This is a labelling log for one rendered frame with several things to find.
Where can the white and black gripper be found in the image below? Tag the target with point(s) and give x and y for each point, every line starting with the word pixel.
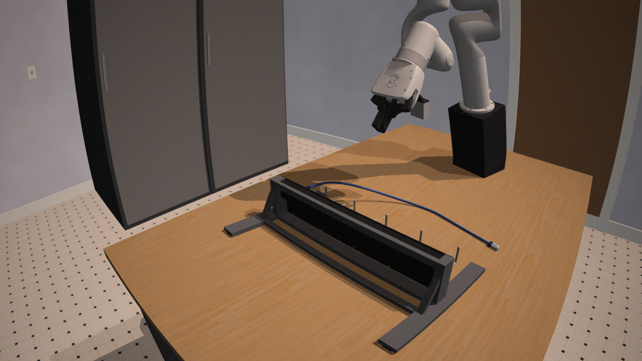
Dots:
pixel 396 90

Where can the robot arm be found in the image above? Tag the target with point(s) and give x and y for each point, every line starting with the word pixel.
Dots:
pixel 421 44

